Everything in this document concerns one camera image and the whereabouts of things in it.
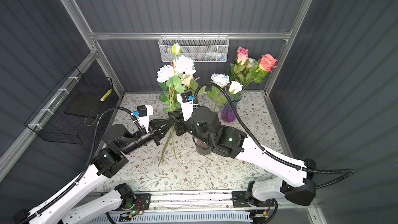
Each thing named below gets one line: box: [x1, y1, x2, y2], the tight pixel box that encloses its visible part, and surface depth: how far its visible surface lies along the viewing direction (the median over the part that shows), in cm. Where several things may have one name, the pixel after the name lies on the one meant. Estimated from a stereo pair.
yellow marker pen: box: [100, 88, 113, 102], surface depth 84 cm
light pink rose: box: [230, 52, 249, 83], surface depth 80 cm
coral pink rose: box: [259, 53, 278, 73], surface depth 74 cm
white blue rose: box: [206, 73, 231, 113], surface depth 69 cm
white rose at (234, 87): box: [228, 80, 244, 102], surface depth 67 cm
